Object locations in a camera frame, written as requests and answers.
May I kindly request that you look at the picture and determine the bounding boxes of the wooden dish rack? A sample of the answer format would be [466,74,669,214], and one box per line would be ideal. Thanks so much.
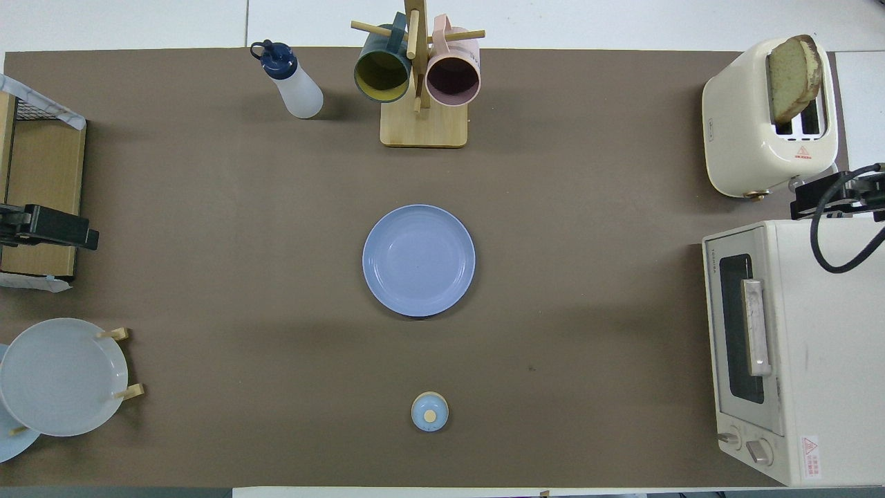
[8,327,145,436]

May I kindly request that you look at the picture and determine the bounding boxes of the white toaster oven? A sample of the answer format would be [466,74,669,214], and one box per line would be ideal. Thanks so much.
[702,220,885,487]

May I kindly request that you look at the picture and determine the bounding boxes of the light blue plate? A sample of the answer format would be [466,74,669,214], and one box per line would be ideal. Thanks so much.
[0,344,42,463]

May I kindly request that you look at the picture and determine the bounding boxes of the wooden shelf unit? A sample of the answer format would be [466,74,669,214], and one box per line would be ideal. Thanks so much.
[0,92,87,279]

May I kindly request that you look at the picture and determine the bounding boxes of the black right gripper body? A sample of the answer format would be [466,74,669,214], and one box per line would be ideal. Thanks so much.
[839,163,885,222]

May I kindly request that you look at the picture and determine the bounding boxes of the wooden mug tree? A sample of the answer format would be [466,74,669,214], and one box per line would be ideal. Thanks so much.
[351,0,486,149]

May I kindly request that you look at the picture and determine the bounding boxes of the black wire basket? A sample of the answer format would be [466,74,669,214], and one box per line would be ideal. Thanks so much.
[14,97,59,122]

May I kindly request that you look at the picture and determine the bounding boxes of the pink mug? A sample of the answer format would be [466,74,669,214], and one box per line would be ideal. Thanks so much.
[425,14,481,107]

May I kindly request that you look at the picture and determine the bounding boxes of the grey-blue plate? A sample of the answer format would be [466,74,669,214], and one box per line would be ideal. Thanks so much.
[0,317,129,437]

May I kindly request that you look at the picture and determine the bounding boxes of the dark teal mug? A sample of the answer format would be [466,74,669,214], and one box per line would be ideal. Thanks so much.
[353,24,413,104]

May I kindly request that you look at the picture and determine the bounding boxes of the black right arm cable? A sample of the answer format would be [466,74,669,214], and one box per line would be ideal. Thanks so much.
[810,164,885,274]

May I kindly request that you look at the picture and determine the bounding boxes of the cream two-slot toaster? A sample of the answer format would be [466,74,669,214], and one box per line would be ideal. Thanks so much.
[702,37,839,201]

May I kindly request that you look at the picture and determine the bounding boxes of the small blue bell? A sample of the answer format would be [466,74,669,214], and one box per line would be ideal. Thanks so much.
[411,391,449,432]

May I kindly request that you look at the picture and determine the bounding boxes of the brown paper table mat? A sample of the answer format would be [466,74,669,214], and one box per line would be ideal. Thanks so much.
[0,47,850,489]

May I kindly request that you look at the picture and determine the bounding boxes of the blue round plate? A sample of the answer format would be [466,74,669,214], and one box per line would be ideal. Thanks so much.
[362,204,476,318]

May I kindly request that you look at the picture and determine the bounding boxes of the marble patterned panel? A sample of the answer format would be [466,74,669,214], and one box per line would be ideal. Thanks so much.
[0,74,87,131]
[0,272,72,293]

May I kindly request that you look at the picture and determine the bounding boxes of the bread slice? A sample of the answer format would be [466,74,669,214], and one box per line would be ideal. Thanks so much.
[766,35,823,125]

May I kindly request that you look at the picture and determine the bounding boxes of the translucent squeeze bottle blue cap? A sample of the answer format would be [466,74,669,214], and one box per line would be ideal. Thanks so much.
[250,40,324,120]

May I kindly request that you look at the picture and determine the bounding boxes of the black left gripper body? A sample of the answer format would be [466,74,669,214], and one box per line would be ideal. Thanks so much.
[0,204,30,247]

